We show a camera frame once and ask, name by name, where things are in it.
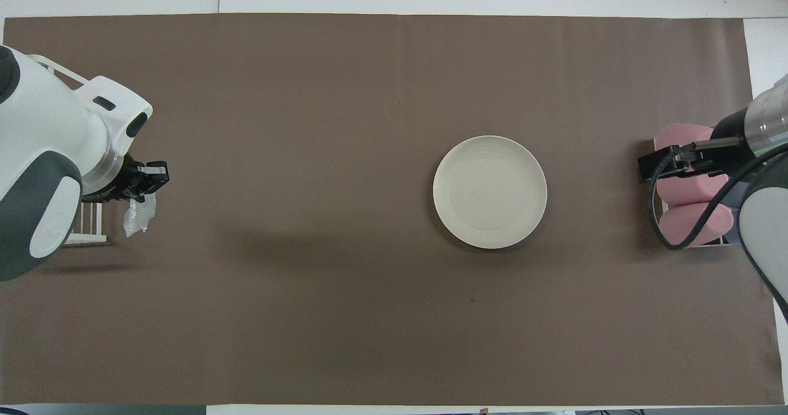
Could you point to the brown table mat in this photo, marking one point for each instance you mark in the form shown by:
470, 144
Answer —
308, 125

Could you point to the clear plastic wrap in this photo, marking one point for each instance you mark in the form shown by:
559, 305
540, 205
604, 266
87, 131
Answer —
139, 217

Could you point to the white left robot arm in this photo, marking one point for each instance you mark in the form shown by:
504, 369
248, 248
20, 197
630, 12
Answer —
43, 138

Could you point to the white cup rack wooden bar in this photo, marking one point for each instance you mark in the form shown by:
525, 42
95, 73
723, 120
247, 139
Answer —
708, 244

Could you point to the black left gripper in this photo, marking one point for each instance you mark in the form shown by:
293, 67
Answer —
126, 184

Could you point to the pink plastic cup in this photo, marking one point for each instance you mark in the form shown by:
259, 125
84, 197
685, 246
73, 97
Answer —
683, 135
699, 224
695, 190

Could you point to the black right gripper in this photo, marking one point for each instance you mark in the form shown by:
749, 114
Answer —
729, 141

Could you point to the cream round plate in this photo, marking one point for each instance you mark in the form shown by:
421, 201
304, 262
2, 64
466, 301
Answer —
490, 192

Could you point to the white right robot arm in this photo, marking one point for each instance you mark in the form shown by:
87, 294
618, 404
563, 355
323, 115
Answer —
766, 218

